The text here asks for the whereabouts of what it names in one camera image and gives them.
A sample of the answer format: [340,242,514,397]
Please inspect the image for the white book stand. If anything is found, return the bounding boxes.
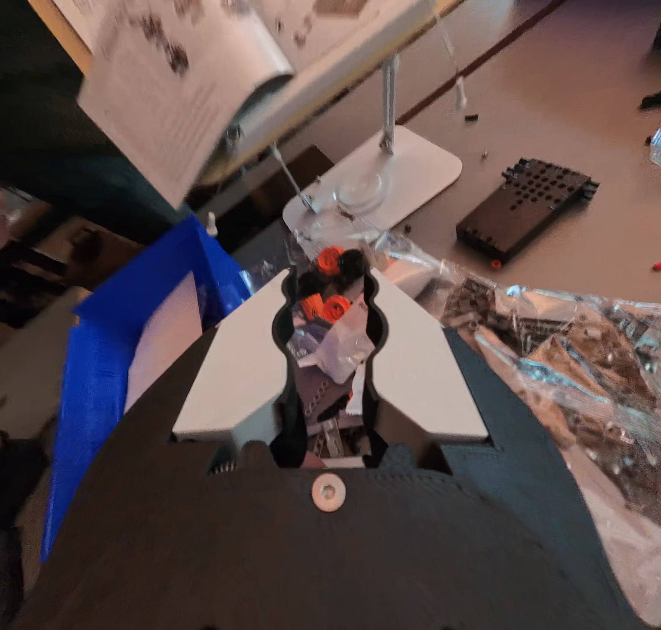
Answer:
[14,0,483,186]

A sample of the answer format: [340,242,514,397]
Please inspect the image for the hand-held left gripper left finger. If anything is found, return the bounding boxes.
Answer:
[172,267,308,468]

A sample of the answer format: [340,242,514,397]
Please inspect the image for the blue storage bin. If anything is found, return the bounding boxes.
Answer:
[40,214,254,564]

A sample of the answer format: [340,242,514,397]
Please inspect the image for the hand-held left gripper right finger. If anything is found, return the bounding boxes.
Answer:
[361,267,490,468]

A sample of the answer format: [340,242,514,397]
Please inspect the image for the instruction booklet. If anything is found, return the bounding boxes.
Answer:
[77,0,440,209]

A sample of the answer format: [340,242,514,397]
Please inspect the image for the black perforated brick plate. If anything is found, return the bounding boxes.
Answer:
[455,158,601,270]

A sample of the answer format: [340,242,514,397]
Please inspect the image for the large clear bag grey parts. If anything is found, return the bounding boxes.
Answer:
[408,250,661,628]

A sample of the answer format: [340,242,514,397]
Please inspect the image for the clear bag with orange gears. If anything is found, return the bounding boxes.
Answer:
[286,229,414,460]

